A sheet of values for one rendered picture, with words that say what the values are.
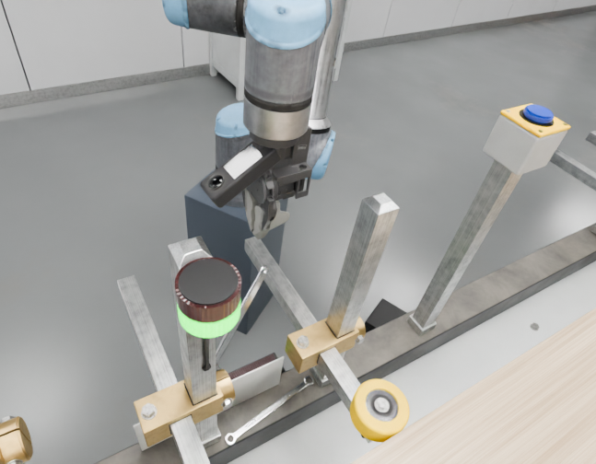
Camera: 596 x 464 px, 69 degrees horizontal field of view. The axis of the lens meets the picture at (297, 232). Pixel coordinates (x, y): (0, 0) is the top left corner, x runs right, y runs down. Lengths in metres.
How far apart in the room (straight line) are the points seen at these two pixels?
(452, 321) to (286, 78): 0.72
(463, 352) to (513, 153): 0.58
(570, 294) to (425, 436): 0.86
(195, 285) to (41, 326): 1.54
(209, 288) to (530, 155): 0.48
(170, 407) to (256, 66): 0.47
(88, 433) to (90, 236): 0.90
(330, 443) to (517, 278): 0.64
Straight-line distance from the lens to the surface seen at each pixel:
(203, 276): 0.41
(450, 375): 1.09
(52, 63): 3.19
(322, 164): 1.22
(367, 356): 0.94
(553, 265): 1.36
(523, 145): 0.69
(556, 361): 0.85
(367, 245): 0.58
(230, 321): 0.42
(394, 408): 0.67
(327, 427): 0.95
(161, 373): 0.71
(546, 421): 0.77
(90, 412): 1.68
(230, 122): 1.22
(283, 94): 0.55
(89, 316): 1.89
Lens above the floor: 1.49
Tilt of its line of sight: 44 degrees down
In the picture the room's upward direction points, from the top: 10 degrees clockwise
